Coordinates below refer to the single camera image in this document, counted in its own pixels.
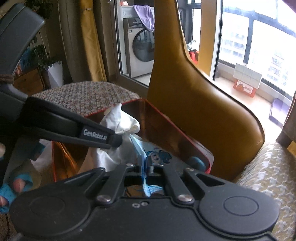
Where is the yellow curtain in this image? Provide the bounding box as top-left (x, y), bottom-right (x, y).
top-left (79, 0), bottom-right (107, 82)

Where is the red crate with white panel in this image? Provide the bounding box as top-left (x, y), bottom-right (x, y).
top-left (232, 63), bottom-right (263, 98)

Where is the purple towel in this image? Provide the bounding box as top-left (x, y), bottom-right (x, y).
top-left (133, 5), bottom-right (155, 32)

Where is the brown giraffe shaped chair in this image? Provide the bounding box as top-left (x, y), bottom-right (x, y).
top-left (147, 1), bottom-right (265, 181)

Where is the patterned lace tablecloth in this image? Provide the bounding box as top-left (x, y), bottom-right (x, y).
top-left (0, 81), bottom-right (142, 241)

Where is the beige patterned sofa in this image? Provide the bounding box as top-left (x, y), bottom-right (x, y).
top-left (233, 92), bottom-right (296, 241)

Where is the blue cartoon face mask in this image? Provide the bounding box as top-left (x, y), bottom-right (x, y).
top-left (130, 135), bottom-right (173, 197)

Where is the potted green plant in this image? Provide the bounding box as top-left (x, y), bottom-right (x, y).
top-left (24, 1), bottom-right (64, 88)

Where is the person hand blue glove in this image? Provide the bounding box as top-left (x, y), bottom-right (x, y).
top-left (0, 138), bottom-right (46, 214)

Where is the red rectangular storage box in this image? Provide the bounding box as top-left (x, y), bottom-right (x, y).
top-left (52, 99), bottom-right (214, 182)

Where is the white front-load washing machine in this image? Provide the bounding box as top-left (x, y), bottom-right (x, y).
top-left (118, 6), bottom-right (154, 78)

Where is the wooden sideboard cabinet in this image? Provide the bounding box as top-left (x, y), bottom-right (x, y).
top-left (13, 68), bottom-right (45, 96)

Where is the red bucket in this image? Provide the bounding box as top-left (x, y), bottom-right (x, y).
top-left (189, 50), bottom-right (199, 65)

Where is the purple floor mat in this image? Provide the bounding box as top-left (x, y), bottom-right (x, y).
top-left (269, 98), bottom-right (291, 128)

